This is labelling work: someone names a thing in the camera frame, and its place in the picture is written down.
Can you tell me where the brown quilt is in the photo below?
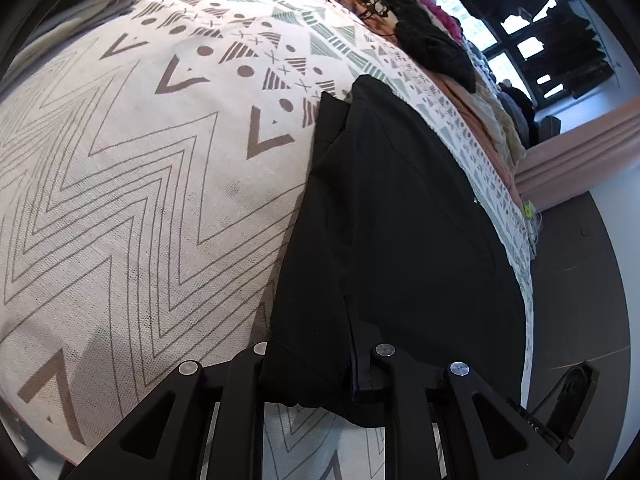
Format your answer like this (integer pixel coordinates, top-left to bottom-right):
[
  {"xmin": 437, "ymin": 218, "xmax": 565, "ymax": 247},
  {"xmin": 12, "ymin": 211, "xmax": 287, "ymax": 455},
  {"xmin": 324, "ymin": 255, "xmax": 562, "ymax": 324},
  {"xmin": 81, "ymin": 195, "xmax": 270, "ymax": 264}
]
[{"xmin": 320, "ymin": 0, "xmax": 527, "ymax": 213}]

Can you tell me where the pink curtain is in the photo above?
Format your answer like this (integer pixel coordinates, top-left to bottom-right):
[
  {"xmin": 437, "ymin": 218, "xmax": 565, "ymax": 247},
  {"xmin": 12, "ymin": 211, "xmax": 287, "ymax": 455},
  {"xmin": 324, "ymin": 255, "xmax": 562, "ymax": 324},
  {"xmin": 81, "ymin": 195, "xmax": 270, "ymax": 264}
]
[{"xmin": 514, "ymin": 99, "xmax": 640, "ymax": 212}]

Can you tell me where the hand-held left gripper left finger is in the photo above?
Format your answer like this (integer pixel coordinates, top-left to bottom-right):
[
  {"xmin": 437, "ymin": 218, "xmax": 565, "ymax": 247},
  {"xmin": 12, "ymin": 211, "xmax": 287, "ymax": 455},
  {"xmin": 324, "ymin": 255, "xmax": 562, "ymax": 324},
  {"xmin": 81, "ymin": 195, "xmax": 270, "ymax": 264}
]
[{"xmin": 65, "ymin": 342, "xmax": 270, "ymax": 480}]

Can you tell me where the dark grey clothes pile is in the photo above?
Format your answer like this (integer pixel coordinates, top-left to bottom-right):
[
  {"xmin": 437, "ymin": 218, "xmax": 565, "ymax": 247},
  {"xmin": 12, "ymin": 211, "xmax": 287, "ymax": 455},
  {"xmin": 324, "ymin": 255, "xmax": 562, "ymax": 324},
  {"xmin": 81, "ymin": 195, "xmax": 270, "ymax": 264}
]
[{"xmin": 495, "ymin": 79, "xmax": 540, "ymax": 147}]

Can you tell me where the window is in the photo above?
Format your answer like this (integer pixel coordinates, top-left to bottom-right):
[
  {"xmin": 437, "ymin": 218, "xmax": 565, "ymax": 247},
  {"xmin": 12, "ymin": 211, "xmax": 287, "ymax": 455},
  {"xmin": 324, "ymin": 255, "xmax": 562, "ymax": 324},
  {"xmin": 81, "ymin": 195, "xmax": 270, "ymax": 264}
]
[{"xmin": 425, "ymin": 0, "xmax": 632, "ymax": 128}]

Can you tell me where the patterned white blanket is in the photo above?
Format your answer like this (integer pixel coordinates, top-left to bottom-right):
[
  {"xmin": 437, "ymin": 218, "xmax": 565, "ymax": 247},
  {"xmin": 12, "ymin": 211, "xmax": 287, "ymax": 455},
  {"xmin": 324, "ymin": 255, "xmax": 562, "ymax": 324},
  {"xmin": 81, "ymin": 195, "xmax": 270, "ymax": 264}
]
[{"xmin": 0, "ymin": 0, "xmax": 540, "ymax": 480}]

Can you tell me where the black knitted cloth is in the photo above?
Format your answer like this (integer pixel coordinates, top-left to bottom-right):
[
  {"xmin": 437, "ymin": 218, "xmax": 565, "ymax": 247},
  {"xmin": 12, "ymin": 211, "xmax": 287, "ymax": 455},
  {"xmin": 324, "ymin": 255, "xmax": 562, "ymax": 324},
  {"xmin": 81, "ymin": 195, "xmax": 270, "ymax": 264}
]
[{"xmin": 384, "ymin": 0, "xmax": 479, "ymax": 94}]

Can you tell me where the pink clothes pile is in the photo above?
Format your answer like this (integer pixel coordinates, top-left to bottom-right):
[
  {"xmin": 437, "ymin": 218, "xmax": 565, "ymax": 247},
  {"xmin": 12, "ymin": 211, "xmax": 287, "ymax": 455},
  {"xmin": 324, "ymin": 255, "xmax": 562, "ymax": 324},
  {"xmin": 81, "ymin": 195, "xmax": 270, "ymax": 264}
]
[{"xmin": 419, "ymin": 0, "xmax": 467, "ymax": 47}]

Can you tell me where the black shirt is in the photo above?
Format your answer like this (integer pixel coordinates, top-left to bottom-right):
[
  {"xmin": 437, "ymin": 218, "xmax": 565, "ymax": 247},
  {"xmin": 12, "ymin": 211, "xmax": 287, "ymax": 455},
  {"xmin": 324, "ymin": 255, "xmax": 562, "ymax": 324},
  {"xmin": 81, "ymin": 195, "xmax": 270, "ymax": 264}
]
[{"xmin": 260, "ymin": 74, "xmax": 529, "ymax": 429}]

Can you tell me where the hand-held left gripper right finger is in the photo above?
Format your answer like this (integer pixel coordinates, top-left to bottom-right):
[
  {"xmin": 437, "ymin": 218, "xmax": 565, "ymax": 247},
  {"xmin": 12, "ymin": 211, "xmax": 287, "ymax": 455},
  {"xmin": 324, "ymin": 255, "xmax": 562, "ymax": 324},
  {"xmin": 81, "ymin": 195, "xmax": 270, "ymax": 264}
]
[{"xmin": 351, "ymin": 310, "xmax": 583, "ymax": 480}]

